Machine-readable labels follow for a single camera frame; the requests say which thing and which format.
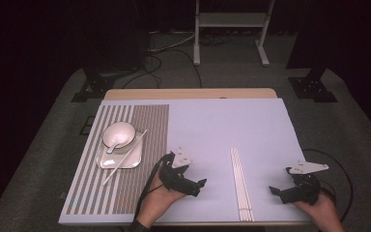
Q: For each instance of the white metal stand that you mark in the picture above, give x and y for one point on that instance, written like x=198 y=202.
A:
x=232 y=20

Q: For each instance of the white square plate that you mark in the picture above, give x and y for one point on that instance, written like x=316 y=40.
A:
x=132 y=161

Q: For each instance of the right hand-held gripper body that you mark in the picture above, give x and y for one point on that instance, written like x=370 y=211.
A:
x=307 y=188

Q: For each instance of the single white chopstick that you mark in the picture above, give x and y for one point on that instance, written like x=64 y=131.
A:
x=124 y=157

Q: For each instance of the white bowl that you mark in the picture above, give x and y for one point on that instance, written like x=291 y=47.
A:
x=119 y=130

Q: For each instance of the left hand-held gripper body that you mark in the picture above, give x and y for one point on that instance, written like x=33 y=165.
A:
x=175 y=175

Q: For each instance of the person's right hand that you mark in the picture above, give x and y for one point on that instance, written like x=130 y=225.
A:
x=323 y=212

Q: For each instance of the black stand base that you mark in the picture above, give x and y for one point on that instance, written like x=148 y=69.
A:
x=312 y=88
x=93 y=88

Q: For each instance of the pale blue table mat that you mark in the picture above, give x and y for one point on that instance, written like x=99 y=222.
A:
x=212 y=129

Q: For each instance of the striped placemat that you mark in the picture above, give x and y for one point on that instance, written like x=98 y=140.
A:
x=151 y=129

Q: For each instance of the person's left hand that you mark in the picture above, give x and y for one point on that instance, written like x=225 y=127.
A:
x=157 y=203

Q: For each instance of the row of white chopsticks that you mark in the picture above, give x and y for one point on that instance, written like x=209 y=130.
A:
x=241 y=187

